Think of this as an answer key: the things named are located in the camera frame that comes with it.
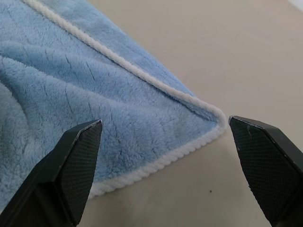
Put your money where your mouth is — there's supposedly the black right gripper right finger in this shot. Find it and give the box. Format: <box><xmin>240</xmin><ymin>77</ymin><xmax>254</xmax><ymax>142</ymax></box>
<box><xmin>228</xmin><ymin>115</ymin><xmax>303</xmax><ymax>227</ymax></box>

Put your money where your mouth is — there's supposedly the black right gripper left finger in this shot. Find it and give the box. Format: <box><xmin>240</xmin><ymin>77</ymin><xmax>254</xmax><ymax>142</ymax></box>
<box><xmin>0</xmin><ymin>119</ymin><xmax>103</xmax><ymax>227</ymax></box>

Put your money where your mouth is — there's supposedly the light blue fluffy towel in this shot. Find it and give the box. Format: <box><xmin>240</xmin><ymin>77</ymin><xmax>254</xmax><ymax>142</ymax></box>
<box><xmin>0</xmin><ymin>0</ymin><xmax>227</xmax><ymax>198</ymax></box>

